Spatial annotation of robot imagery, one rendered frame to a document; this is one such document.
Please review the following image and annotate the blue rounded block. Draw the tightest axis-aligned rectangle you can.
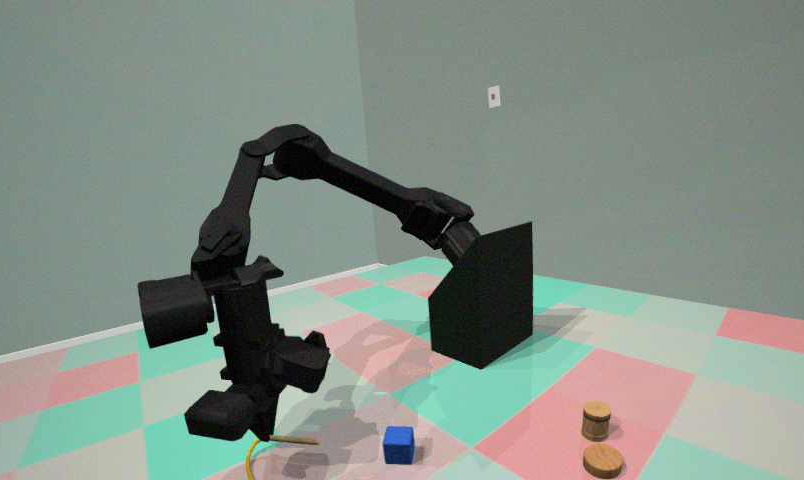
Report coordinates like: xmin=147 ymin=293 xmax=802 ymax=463
xmin=382 ymin=426 xmax=415 ymax=465

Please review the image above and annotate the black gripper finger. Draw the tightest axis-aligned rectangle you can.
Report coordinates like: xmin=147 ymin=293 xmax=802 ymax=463
xmin=249 ymin=397 xmax=277 ymax=442
xmin=266 ymin=381 xmax=288 ymax=435

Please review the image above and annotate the wooden stick with yellow rope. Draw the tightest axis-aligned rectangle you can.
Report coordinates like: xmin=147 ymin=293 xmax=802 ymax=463
xmin=245 ymin=435 xmax=320 ymax=480

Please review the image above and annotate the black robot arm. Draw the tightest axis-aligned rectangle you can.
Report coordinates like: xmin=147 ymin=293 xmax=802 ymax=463
xmin=137 ymin=124 xmax=481 ymax=394

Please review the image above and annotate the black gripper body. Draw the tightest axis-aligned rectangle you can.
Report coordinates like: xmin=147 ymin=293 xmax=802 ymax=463
xmin=184 ymin=318 xmax=280 ymax=441

